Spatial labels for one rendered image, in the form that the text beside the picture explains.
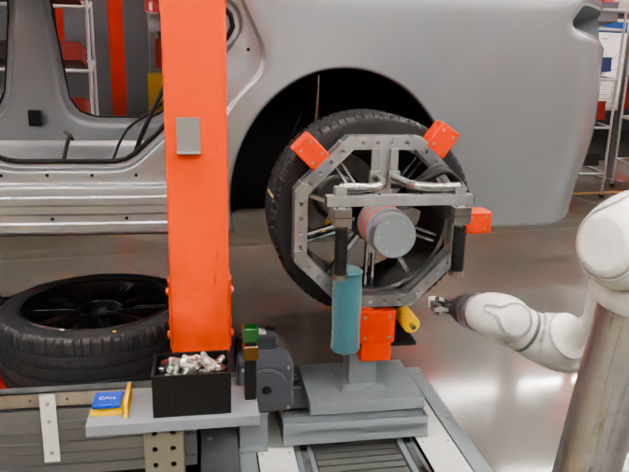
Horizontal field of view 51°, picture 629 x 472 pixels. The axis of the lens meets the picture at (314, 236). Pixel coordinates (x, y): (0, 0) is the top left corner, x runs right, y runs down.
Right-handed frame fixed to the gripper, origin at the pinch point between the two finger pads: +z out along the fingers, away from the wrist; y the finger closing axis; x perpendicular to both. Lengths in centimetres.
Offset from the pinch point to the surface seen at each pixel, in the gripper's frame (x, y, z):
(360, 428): 46, 9, 47
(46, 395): 21, 106, 37
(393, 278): -3.7, -4.4, 43.5
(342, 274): -8.8, 23.6, 8.3
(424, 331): 34, -59, 150
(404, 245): -15.5, 3.0, 12.9
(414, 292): 0.2, -6.4, 31.0
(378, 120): -54, 4, 26
